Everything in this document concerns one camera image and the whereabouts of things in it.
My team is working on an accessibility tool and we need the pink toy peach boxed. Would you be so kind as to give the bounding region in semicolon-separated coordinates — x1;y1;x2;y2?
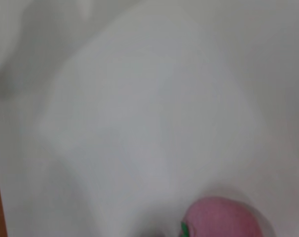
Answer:
180;196;262;237

